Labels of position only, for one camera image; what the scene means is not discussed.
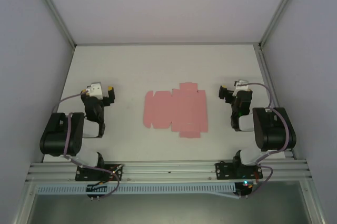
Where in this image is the pink paper box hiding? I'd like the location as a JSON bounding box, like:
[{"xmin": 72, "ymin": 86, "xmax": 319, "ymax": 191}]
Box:
[{"xmin": 143, "ymin": 82, "xmax": 210, "ymax": 139}]

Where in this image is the black left controller board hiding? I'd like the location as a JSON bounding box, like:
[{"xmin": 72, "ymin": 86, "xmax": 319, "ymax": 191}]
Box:
[{"xmin": 85, "ymin": 184, "xmax": 109, "ymax": 200}]

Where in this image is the black controller board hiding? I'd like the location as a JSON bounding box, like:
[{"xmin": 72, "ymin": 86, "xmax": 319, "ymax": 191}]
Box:
[
  {"xmin": 235, "ymin": 180, "xmax": 255, "ymax": 199},
  {"xmin": 85, "ymin": 184, "xmax": 109, "ymax": 200}
]

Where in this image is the black right controller board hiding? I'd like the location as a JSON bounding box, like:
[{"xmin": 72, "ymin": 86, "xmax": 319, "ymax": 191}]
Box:
[{"xmin": 235, "ymin": 180, "xmax": 255, "ymax": 199}]

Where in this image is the grey metal panel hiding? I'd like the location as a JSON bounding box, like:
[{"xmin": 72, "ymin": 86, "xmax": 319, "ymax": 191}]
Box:
[{"xmin": 14, "ymin": 180, "xmax": 326, "ymax": 224}]

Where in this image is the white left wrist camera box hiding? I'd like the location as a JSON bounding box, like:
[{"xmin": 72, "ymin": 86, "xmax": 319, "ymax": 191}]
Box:
[{"xmin": 86, "ymin": 82, "xmax": 104, "ymax": 101}]

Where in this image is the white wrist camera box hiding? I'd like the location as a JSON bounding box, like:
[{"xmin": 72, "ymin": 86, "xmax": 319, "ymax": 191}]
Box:
[
  {"xmin": 86, "ymin": 82, "xmax": 104, "ymax": 101},
  {"xmin": 233, "ymin": 79, "xmax": 250, "ymax": 96}
]

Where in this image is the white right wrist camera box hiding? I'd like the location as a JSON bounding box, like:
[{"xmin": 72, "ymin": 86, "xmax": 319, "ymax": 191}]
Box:
[{"xmin": 233, "ymin": 79, "xmax": 250, "ymax": 96}]

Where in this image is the aluminium side rail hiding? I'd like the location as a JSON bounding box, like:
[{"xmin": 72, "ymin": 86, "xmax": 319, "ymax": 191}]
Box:
[{"xmin": 254, "ymin": 44, "xmax": 297, "ymax": 160}]

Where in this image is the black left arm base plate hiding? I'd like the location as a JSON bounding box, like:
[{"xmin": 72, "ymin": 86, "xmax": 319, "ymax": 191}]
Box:
[{"xmin": 75, "ymin": 163, "xmax": 124, "ymax": 182}]

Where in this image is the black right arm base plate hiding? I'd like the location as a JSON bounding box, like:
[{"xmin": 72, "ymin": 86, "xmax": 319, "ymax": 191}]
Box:
[{"xmin": 214, "ymin": 161, "xmax": 264, "ymax": 180}]

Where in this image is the aluminium mounting rail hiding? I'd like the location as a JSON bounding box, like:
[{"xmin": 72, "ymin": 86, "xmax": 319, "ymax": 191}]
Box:
[{"xmin": 25, "ymin": 158, "xmax": 313, "ymax": 183}]

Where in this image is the aluminium frame post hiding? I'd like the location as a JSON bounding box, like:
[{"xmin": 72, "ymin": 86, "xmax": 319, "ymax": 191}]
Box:
[
  {"xmin": 31, "ymin": 0, "xmax": 77, "ymax": 50},
  {"xmin": 257, "ymin": 0, "xmax": 308, "ymax": 50}
]

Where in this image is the white slotted cable duct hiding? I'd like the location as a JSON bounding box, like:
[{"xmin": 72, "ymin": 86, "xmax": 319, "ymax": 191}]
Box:
[{"xmin": 36, "ymin": 183, "xmax": 236, "ymax": 196}]

